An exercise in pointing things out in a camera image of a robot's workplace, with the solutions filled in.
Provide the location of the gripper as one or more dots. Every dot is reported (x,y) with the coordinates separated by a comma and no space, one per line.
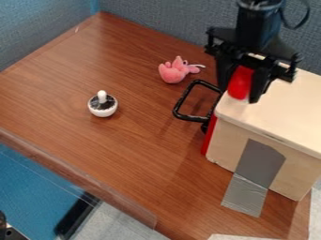
(221,39)

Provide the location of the red toy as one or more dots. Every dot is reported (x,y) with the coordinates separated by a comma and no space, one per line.
(240,82)

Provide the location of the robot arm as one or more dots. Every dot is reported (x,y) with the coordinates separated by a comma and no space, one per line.
(257,25)

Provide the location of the drawer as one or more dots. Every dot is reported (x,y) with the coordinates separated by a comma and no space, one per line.
(190,103)

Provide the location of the cabinet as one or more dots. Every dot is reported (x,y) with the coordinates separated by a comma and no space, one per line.
(284,125)

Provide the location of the pink plush toy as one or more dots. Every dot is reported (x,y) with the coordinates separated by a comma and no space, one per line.
(173,72)

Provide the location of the grey tape strip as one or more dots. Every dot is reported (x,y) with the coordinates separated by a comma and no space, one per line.
(255,175)

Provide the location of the white toy mushroom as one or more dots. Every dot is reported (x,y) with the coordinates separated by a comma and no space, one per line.
(102,106)

